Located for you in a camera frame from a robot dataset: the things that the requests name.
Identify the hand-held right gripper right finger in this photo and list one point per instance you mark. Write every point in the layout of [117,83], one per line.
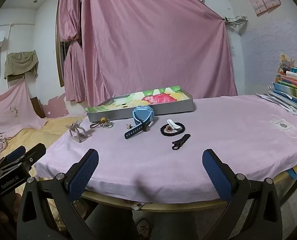
[217,177]

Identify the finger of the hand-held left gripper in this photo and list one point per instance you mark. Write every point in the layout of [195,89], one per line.
[36,152]
[16,153]

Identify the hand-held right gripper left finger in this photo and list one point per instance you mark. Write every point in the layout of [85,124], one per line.
[84,177]

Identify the silver metal clip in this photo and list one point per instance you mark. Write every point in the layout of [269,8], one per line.
[79,136]

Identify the black hair clip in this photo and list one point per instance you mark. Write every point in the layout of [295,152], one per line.
[179,141]

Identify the small bead ornament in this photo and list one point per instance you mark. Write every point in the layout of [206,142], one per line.
[129,125]

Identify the white hair clip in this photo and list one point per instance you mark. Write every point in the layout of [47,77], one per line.
[171,123]

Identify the blue wrist watch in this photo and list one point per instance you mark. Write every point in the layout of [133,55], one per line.
[142,113]

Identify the grey shallow tray box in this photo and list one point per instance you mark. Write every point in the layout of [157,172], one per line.
[151,110]

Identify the yellow blanket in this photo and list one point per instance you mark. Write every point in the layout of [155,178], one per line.
[38,132]

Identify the pink tablecloth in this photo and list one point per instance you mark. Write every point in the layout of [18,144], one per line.
[226,142]

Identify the brown wooden board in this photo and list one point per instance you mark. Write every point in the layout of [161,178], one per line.
[37,107]

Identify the pink embroidered sheet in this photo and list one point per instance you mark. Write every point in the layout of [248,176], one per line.
[11,105]

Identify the brown shoe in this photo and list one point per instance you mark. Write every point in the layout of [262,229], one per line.
[142,226]

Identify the white patch with grey print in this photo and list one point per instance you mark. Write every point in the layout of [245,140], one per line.
[281,124]

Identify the olive green cloth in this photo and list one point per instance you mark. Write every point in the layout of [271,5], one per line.
[21,63]

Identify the tied pink curtain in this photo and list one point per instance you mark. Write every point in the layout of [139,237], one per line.
[72,67]

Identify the colourful painted paper lining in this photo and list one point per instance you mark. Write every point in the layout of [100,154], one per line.
[153,97]

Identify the stack of books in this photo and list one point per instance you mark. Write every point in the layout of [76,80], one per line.
[291,92]

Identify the cartoon picture board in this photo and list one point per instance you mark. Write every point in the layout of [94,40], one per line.
[287,66]

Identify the large pink curtain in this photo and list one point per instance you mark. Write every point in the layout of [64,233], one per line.
[151,42]

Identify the wooden window frame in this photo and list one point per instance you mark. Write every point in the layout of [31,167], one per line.
[59,55]

